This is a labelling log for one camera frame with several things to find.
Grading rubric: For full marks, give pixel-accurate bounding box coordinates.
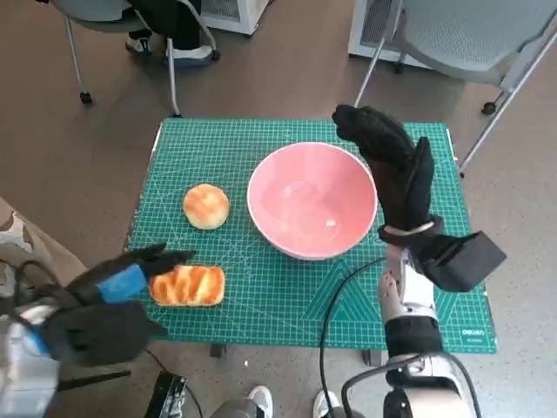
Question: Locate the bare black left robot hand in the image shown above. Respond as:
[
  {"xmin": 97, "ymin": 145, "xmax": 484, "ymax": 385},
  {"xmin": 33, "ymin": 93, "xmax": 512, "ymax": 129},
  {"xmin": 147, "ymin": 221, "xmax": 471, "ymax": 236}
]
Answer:
[{"xmin": 64, "ymin": 242, "xmax": 197, "ymax": 307}]

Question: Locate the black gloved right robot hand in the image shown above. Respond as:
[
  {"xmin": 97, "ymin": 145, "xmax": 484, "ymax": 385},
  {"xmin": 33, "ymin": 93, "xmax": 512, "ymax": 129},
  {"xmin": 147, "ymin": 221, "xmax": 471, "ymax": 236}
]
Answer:
[{"xmin": 331, "ymin": 104, "xmax": 436, "ymax": 232}]

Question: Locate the long striped toy bread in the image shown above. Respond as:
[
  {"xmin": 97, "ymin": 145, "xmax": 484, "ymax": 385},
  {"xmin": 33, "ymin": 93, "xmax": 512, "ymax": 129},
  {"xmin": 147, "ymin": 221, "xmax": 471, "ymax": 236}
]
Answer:
[{"xmin": 149, "ymin": 264, "xmax": 226, "ymax": 307}]

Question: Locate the pink bowl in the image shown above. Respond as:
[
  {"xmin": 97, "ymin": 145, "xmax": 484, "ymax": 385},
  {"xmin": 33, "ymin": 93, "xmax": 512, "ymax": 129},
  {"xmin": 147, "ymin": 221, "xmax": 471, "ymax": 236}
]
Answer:
[{"xmin": 246, "ymin": 142, "xmax": 378, "ymax": 261}]

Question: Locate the round toy bread bun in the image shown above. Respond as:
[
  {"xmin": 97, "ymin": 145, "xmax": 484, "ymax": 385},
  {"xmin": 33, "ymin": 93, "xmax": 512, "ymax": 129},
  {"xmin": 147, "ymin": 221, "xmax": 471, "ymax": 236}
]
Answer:
[{"xmin": 182, "ymin": 183, "xmax": 231, "ymax": 231}]

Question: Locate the black stand leg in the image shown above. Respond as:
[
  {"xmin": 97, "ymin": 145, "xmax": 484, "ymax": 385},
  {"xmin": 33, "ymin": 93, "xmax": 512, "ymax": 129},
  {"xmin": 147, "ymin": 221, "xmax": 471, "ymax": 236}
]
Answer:
[{"xmin": 58, "ymin": 369, "xmax": 131, "ymax": 392}]

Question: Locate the person in beige trousers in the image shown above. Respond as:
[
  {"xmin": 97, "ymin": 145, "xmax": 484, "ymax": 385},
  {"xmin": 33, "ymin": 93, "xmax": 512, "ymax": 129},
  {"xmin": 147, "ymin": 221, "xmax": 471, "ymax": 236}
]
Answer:
[{"xmin": 0, "ymin": 195, "xmax": 88, "ymax": 306}]

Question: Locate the black floor device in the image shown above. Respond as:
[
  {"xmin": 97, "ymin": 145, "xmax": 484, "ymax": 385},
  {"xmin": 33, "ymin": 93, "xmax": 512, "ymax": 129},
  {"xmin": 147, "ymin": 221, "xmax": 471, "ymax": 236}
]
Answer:
[{"xmin": 145, "ymin": 372, "xmax": 188, "ymax": 418}]

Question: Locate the white cabinet with mesh panel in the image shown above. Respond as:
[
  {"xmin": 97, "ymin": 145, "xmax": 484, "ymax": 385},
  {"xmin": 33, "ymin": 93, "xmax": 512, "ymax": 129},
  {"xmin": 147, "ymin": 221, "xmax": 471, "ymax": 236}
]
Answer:
[{"xmin": 346, "ymin": 0, "xmax": 427, "ymax": 66}]

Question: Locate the green cutting mat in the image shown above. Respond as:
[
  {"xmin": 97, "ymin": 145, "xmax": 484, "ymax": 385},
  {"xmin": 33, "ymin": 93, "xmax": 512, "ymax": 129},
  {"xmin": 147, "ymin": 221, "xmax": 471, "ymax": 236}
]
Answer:
[{"xmin": 124, "ymin": 117, "xmax": 498, "ymax": 354}]

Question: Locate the grey mesh chair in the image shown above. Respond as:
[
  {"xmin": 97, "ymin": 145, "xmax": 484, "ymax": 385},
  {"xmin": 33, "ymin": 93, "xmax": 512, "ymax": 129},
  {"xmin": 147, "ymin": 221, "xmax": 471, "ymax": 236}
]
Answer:
[{"xmin": 352, "ymin": 0, "xmax": 557, "ymax": 179}]

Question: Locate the grey robot left leg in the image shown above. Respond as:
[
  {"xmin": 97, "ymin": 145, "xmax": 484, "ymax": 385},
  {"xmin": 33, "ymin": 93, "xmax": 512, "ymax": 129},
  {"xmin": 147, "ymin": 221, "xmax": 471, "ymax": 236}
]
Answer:
[{"xmin": 212, "ymin": 398, "xmax": 262, "ymax": 418}]

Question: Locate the white robot left foot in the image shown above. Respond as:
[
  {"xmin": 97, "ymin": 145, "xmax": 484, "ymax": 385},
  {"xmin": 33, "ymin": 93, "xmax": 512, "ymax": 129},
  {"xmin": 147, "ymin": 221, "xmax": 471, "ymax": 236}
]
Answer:
[{"xmin": 248, "ymin": 385, "xmax": 275, "ymax": 418}]

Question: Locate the white robot foot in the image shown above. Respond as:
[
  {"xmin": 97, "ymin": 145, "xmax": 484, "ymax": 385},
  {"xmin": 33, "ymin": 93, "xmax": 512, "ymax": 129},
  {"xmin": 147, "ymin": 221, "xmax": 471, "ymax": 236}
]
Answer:
[
  {"xmin": 248, "ymin": 385, "xmax": 275, "ymax": 418},
  {"xmin": 313, "ymin": 389, "xmax": 340, "ymax": 418}
]

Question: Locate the small white cabinet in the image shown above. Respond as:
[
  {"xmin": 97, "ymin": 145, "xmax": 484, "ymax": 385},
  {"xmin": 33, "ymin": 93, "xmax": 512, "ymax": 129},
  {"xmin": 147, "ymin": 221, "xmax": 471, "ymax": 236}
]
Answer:
[{"xmin": 191, "ymin": 0, "xmax": 265, "ymax": 38}]

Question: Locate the white robot right foot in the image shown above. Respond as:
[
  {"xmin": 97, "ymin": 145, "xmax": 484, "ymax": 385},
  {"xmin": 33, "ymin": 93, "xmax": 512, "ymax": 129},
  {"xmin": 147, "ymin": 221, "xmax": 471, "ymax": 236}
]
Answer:
[{"xmin": 313, "ymin": 389, "xmax": 340, "ymax": 418}]

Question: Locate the seated person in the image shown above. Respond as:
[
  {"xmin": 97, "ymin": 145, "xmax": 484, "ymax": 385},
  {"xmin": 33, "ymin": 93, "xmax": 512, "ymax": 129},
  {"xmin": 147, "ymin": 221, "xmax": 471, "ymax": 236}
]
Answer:
[{"xmin": 124, "ymin": 0, "xmax": 215, "ymax": 66}]

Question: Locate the grey chair with seated person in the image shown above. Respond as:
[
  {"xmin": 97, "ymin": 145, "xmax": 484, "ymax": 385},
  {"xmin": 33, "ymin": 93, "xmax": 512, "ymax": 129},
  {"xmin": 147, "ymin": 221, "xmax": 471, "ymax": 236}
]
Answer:
[{"xmin": 50, "ymin": 0, "xmax": 221, "ymax": 118}]

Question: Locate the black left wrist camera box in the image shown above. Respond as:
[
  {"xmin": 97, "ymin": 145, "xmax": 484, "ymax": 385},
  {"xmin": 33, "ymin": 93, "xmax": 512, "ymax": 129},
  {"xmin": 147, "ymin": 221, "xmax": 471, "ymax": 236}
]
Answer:
[{"xmin": 43, "ymin": 301, "xmax": 170, "ymax": 367}]

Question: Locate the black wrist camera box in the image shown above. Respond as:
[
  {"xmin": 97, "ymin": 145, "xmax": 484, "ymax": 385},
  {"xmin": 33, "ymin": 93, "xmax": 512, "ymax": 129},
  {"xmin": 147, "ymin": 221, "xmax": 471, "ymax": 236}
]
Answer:
[
  {"xmin": 417, "ymin": 230, "xmax": 508, "ymax": 293},
  {"xmin": 43, "ymin": 301, "xmax": 170, "ymax": 367}
]

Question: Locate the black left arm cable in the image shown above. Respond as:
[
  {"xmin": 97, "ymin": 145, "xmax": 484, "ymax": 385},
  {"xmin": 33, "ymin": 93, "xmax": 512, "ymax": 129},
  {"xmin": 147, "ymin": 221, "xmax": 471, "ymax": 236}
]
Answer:
[{"xmin": 0, "ymin": 260, "xmax": 88, "ymax": 326}]

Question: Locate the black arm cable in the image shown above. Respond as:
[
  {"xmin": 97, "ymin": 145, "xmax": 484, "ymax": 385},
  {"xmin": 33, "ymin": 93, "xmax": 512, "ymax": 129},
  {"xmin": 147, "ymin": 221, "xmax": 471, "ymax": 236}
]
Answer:
[
  {"xmin": 319, "ymin": 256, "xmax": 393, "ymax": 418},
  {"xmin": 0, "ymin": 260, "xmax": 88, "ymax": 326}
]

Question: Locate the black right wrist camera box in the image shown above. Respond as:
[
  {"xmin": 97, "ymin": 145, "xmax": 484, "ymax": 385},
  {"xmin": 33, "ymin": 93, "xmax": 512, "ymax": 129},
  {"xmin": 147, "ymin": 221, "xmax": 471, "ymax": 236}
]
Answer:
[{"xmin": 417, "ymin": 230, "xmax": 508, "ymax": 293}]

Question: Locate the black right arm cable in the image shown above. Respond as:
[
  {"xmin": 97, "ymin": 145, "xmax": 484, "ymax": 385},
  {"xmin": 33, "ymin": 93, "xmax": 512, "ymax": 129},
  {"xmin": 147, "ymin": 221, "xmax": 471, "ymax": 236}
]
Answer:
[{"xmin": 319, "ymin": 256, "xmax": 393, "ymax": 418}]

